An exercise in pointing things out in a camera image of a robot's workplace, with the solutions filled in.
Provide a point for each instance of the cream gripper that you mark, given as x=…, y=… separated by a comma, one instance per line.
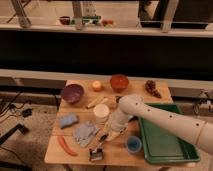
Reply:
x=112, y=134

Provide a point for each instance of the small blue cup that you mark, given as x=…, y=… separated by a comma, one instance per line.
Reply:
x=133, y=144

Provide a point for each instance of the black handled brush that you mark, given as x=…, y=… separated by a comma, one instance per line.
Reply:
x=97, y=153

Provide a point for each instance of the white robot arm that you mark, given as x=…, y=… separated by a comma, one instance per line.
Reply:
x=192, y=130

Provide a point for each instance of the orange bowl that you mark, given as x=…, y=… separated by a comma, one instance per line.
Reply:
x=119, y=82

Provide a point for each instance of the purple bowl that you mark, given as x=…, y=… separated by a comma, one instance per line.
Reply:
x=72, y=93

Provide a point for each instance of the dark red background bowl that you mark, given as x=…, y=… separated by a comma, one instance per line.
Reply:
x=64, y=20

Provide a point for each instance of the white cup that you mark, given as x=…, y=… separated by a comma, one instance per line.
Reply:
x=101, y=112

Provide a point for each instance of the light blue cloth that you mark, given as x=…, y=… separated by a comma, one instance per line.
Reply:
x=85, y=133

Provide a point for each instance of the wooden stick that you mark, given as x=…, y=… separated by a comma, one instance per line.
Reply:
x=96, y=102

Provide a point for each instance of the green plastic tray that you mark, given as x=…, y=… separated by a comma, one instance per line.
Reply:
x=162, y=147

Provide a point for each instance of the blue sponge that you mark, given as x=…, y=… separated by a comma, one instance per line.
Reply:
x=68, y=120

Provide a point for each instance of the yellow orange round fruit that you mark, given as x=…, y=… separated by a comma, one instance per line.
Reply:
x=97, y=86

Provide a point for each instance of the brown pine cone toy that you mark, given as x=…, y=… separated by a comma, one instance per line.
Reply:
x=150, y=87

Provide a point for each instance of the orange background object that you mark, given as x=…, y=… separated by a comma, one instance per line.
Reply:
x=107, y=22

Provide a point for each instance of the green background toy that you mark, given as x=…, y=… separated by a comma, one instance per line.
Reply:
x=94, y=20

